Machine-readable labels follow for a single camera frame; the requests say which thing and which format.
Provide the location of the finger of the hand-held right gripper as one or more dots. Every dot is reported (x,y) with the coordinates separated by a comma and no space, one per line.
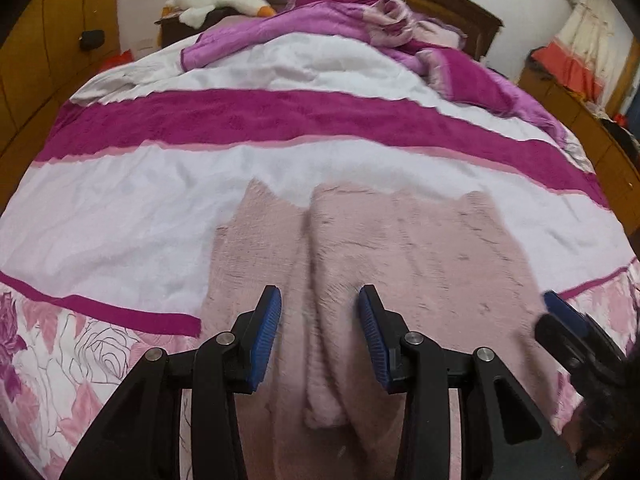
(562,307)

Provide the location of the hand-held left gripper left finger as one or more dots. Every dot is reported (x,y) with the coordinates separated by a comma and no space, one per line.
(265,340)

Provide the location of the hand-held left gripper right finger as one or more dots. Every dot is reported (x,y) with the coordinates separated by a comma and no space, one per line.
(372,340)

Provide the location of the pink knitted garment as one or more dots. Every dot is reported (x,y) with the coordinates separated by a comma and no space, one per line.
(425,260)

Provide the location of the white magenta striped blanket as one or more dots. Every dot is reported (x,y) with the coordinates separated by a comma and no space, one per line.
(200,175)

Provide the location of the low wooden cabinet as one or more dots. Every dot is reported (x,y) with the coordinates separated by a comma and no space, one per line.
(585,110)

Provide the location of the orange and white cloth pile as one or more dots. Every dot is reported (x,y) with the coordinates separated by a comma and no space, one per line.
(570,60)

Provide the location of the dark wooden headboard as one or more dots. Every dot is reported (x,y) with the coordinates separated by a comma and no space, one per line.
(465,10)

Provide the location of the small red cloth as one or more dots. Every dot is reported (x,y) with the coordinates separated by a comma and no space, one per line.
(117,60)

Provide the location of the purple pink quilt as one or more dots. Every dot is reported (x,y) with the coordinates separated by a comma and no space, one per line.
(325,25)

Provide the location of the dark wooden nightstand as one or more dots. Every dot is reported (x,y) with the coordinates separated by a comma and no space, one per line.
(175,27)

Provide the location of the white plush goose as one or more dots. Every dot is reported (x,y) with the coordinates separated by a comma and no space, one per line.
(210,0)

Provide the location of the small black wardrobe fitting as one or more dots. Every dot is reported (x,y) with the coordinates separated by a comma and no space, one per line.
(92,40)

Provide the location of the wooden wardrobe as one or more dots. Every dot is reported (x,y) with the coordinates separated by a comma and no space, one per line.
(45,25)

